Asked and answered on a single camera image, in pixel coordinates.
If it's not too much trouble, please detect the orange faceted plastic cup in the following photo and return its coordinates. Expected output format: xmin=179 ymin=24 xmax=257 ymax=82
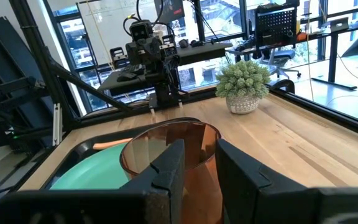
xmin=119 ymin=120 xmax=225 ymax=224

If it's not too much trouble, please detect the teal round plate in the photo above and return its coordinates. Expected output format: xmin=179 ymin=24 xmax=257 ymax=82
xmin=48 ymin=142 xmax=131 ymax=190

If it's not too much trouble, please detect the black background desk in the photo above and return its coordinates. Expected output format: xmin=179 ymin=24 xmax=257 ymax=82
xmin=228 ymin=17 xmax=358 ymax=91

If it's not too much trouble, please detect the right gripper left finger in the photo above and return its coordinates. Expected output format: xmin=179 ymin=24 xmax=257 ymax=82
xmin=119 ymin=139 xmax=186 ymax=224

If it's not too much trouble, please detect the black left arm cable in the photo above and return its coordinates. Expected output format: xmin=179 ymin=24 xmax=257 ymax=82
xmin=122 ymin=0 xmax=167 ymax=38

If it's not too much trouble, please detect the dark grey desk top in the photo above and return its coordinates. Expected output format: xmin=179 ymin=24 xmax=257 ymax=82
xmin=175 ymin=42 xmax=233 ymax=67

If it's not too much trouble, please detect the black pegboard panel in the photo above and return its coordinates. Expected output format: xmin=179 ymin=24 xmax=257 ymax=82
xmin=255 ymin=5 xmax=298 ymax=48

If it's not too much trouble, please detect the green succulent in pot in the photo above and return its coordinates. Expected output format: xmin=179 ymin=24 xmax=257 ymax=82
xmin=214 ymin=60 xmax=272 ymax=115

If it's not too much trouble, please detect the black framed window wall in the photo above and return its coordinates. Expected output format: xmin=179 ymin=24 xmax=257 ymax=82
xmin=44 ymin=0 xmax=358 ymax=113

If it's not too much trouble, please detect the black desk top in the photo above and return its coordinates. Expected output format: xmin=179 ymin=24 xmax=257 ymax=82
xmin=97 ymin=67 xmax=150 ymax=93

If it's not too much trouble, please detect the black plastic serving tray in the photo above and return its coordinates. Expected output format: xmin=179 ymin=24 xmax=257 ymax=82
xmin=40 ymin=116 xmax=202 ymax=191

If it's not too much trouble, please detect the white vertical bracket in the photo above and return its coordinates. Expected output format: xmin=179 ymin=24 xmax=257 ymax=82
xmin=52 ymin=103 xmax=62 ymax=147

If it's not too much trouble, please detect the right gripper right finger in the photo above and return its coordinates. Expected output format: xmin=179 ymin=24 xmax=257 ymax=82
xmin=215 ymin=139 xmax=319 ymax=224

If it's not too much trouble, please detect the dark ribbed wall panel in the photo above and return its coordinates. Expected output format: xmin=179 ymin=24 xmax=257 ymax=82
xmin=0 ymin=12 xmax=54 ymax=156

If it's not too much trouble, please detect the grey office chair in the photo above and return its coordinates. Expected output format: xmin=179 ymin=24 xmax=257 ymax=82
xmin=259 ymin=48 xmax=303 ymax=79

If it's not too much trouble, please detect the dark poster with red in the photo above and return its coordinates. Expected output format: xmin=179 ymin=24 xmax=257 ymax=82
xmin=153 ymin=0 xmax=186 ymax=24

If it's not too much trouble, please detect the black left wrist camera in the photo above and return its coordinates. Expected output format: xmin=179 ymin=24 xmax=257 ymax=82
xmin=129 ymin=20 xmax=154 ymax=42

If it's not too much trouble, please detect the black frame handle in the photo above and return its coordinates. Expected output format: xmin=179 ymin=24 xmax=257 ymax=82
xmin=268 ymin=78 xmax=296 ymax=94

